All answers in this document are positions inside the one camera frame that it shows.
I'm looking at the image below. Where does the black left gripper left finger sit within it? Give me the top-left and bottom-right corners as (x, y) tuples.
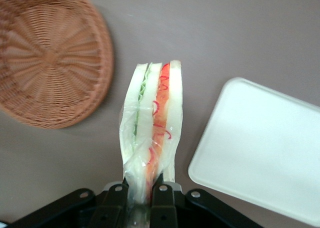
(93, 179), (131, 228)

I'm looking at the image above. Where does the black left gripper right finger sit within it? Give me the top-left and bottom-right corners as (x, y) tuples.
(149, 173), (179, 228)

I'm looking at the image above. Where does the triangle sandwich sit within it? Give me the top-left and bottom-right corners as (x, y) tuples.
(119, 59), (185, 228)

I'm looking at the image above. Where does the cream plastic tray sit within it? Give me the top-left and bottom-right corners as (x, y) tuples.
(187, 77), (320, 226)

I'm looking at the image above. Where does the brown round wicker basket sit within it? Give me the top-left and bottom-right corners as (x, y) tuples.
(0, 0), (116, 130)

